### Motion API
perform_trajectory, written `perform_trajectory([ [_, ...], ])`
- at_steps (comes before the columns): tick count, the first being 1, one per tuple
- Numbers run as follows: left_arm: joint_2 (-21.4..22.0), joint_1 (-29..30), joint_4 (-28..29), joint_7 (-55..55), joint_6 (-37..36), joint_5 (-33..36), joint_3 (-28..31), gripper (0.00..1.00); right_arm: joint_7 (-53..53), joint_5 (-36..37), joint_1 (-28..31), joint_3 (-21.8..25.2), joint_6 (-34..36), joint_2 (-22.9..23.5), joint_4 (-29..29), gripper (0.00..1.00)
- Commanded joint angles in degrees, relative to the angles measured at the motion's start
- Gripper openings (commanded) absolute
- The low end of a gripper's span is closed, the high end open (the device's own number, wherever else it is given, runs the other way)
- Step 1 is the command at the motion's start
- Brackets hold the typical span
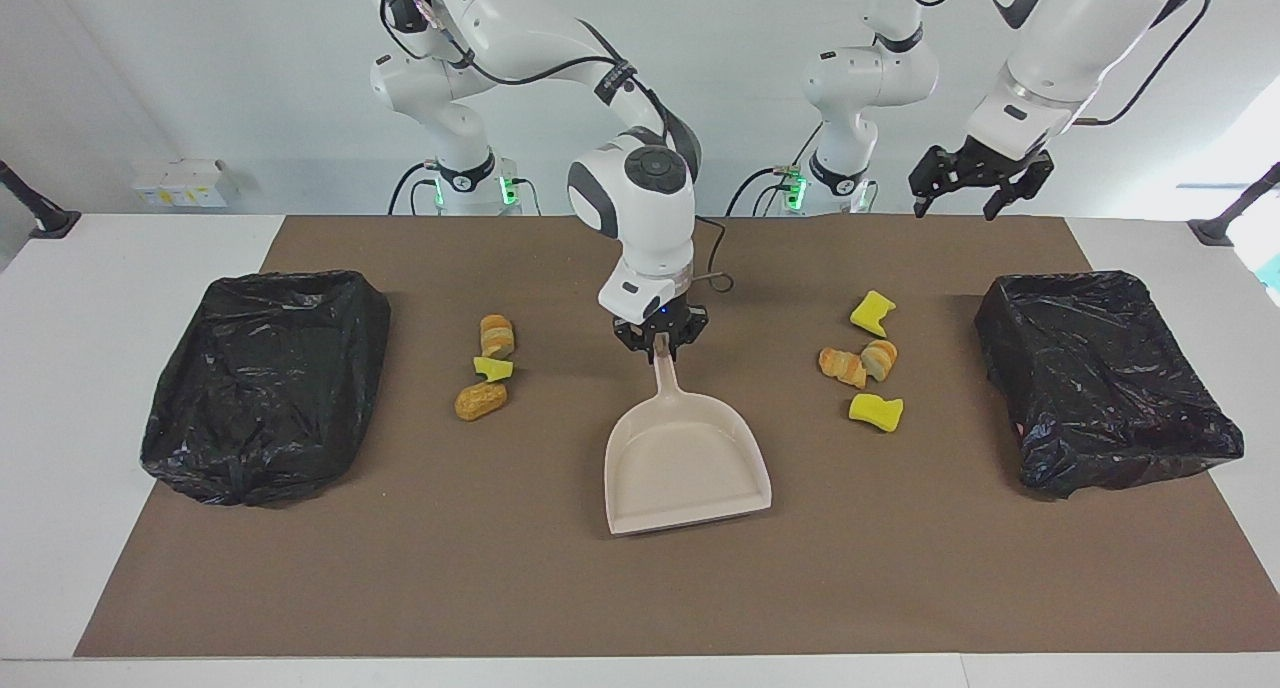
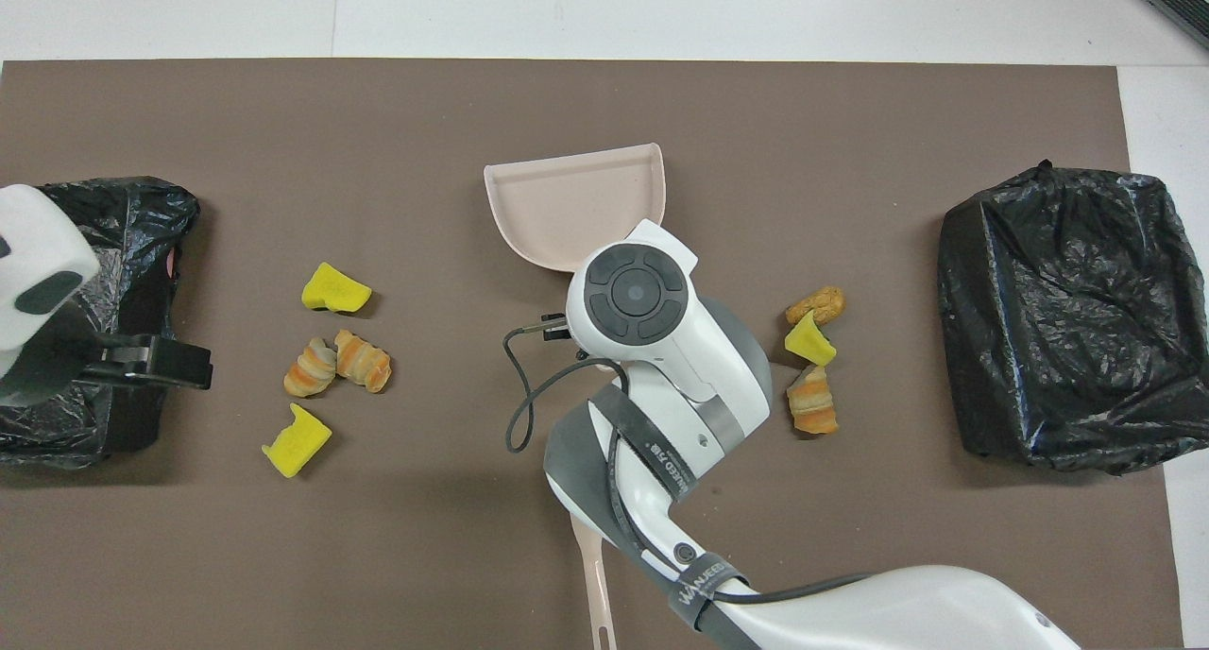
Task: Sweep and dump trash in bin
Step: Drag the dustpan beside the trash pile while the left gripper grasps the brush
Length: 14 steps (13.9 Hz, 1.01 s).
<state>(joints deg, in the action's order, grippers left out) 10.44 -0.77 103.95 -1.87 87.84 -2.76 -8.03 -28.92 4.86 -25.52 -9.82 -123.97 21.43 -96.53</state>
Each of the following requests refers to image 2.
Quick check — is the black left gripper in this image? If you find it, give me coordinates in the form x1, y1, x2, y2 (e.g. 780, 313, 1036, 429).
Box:
0, 334, 214, 407

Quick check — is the beige plastic dustpan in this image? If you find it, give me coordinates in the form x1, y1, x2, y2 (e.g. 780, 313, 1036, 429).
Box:
484, 143, 667, 273

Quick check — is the striped orange croissant toy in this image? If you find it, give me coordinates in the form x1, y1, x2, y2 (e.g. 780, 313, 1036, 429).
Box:
334, 328, 394, 394
283, 336, 339, 398
787, 364, 841, 436

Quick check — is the yellow sponge piece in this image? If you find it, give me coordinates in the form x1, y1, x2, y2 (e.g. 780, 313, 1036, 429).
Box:
300, 261, 374, 314
261, 402, 333, 479

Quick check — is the small yellow sponge wedge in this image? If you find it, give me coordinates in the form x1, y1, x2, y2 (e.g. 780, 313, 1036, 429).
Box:
784, 310, 839, 368

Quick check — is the beige hand brush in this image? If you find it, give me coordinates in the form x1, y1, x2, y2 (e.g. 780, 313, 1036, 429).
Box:
570, 513, 620, 650

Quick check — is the brown bread nugget toy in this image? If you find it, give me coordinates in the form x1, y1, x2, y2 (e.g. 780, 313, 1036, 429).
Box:
785, 285, 847, 328

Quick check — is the black bag-lined bin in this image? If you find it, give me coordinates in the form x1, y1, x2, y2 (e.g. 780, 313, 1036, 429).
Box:
0, 176, 202, 470
938, 159, 1209, 476

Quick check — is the brown table mat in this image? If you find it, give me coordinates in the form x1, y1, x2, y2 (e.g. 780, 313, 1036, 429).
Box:
0, 60, 1186, 650

